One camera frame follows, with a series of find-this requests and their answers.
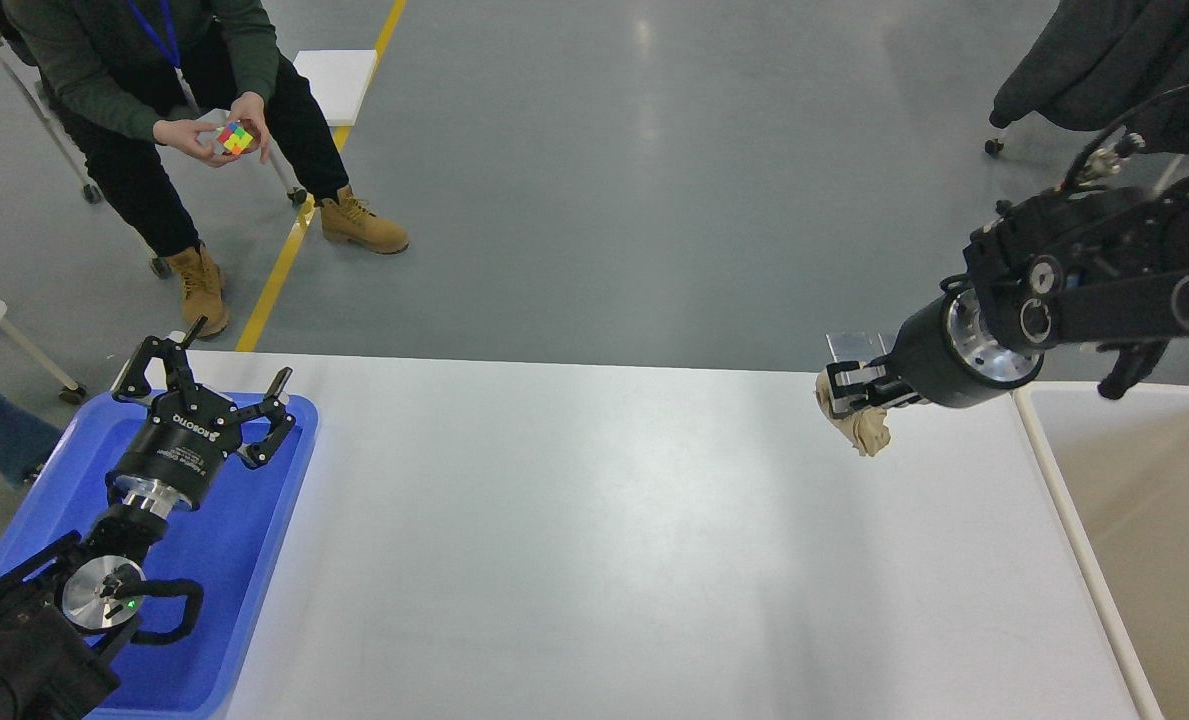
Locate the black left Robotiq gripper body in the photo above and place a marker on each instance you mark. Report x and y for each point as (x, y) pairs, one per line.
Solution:
(178, 453)

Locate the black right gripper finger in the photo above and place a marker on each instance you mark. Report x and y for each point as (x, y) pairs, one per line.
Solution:
(847, 381)
(890, 397)

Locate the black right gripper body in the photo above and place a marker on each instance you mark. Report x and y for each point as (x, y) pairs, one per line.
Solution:
(947, 355)

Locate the brown paper ball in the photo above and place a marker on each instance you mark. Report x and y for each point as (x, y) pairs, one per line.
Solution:
(866, 431)

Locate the colourful Rubik's cube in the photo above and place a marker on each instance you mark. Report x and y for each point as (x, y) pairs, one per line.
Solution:
(234, 138)

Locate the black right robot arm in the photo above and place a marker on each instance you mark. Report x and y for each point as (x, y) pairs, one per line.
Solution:
(1081, 263)

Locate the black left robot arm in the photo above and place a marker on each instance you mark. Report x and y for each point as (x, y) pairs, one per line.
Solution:
(131, 580)

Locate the person's right hand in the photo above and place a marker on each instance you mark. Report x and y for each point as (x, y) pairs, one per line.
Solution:
(195, 138)

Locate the person's left hand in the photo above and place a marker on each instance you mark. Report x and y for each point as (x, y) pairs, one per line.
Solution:
(249, 110)

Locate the left metal floor plate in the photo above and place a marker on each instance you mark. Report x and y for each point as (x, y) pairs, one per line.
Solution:
(857, 347)

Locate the blue plastic tray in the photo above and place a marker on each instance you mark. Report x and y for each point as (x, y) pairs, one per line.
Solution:
(229, 546)

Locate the tan right boot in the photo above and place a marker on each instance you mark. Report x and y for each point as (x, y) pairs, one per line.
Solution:
(202, 286)

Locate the tan boot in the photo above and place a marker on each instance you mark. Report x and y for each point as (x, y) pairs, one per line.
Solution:
(202, 286)
(345, 218)

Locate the tan left boot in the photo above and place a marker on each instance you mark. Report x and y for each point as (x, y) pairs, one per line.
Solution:
(345, 218)

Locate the beige plastic bin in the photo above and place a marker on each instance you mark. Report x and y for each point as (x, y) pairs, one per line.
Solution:
(1118, 473)

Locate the person in green sweater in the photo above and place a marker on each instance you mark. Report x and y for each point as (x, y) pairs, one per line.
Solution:
(115, 67)

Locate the black coat on chair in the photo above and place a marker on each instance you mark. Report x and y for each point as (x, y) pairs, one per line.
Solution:
(1094, 60)

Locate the white foam board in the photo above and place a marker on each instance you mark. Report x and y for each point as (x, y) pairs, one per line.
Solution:
(339, 80)

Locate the grey office chair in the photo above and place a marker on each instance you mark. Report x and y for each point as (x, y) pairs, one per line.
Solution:
(38, 101)

